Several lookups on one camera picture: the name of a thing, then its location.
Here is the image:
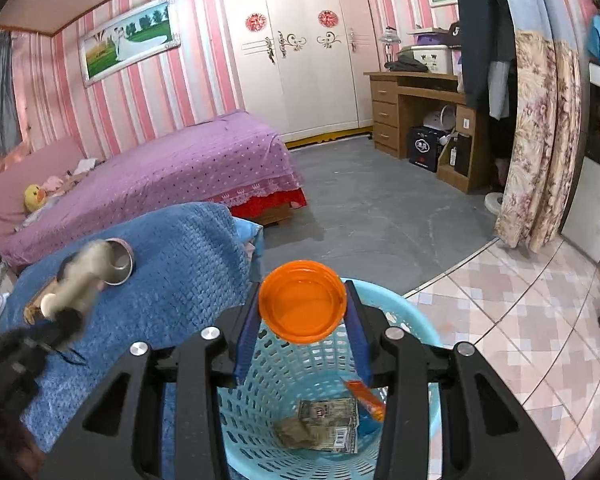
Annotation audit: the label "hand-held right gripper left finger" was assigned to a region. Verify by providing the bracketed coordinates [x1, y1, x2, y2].
[37, 280, 262, 480]

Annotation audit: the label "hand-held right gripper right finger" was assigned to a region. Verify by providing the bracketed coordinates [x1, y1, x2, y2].
[344, 279, 566, 480]

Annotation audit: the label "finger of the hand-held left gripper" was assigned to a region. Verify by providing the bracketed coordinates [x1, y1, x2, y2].
[39, 307, 87, 352]

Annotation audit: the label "white round container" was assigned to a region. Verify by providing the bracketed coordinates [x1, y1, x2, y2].
[39, 241, 117, 322]

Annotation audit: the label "small orange wrapper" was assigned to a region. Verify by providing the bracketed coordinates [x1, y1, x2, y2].
[344, 379, 387, 422]

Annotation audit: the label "orange plastic lid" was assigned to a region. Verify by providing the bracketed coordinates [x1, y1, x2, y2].
[257, 259, 349, 344]

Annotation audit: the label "light blue plastic basket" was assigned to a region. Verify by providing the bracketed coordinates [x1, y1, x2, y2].
[214, 278, 444, 480]

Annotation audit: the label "silver green snack wrapper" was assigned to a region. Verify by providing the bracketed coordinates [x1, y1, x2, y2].
[299, 398, 359, 454]

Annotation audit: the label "brown paper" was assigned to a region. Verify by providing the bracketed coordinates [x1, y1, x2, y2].
[274, 417, 317, 449]

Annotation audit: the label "pink cup with steel inside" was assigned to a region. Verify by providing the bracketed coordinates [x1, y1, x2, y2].
[97, 238, 136, 287]

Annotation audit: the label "yellow duck plush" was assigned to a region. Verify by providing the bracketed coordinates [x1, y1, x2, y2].
[23, 183, 49, 213]

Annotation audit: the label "pink cloth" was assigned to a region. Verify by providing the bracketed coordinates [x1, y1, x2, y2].
[42, 174, 69, 197]

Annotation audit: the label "pink covered headboard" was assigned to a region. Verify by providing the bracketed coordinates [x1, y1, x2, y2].
[0, 134, 89, 257]

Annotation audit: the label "bed with purple cover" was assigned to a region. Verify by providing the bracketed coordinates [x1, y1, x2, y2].
[2, 111, 309, 268]

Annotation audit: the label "white fan base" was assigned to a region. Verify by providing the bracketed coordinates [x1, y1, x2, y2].
[482, 192, 504, 219]

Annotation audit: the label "black printed box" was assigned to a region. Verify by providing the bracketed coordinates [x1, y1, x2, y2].
[408, 125, 444, 174]

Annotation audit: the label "wooden desk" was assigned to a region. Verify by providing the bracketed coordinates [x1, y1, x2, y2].
[363, 70, 497, 196]

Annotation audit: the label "white round appliance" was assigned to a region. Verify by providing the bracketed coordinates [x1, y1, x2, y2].
[423, 104, 457, 134]

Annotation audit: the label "floral curtain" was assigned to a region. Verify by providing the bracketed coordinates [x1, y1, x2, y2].
[494, 29, 584, 254]

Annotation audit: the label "white refrigerator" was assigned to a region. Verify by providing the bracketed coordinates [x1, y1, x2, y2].
[559, 62, 600, 267]

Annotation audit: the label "dark folded clothes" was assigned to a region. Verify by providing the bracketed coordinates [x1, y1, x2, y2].
[383, 54, 431, 74]

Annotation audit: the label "white wardrobe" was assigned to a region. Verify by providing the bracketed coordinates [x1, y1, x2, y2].
[218, 0, 377, 144]

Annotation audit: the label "framed wedding picture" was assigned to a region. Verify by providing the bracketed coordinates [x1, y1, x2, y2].
[77, 0, 182, 89]

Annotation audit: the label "white storage box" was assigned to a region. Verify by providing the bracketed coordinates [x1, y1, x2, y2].
[409, 44, 454, 76]

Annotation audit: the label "table lamp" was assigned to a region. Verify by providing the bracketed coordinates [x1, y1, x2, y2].
[378, 27, 402, 73]

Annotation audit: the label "purple box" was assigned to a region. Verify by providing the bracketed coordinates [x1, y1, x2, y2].
[412, 29, 457, 48]

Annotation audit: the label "dark hanging jacket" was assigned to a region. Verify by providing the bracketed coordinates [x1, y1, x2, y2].
[452, 0, 519, 122]

